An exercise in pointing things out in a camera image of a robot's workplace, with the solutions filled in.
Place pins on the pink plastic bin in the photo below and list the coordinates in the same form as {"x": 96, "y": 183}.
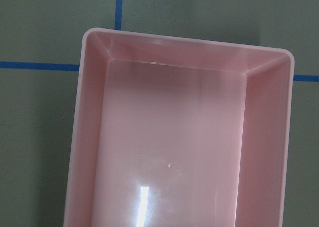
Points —
{"x": 178, "y": 132}

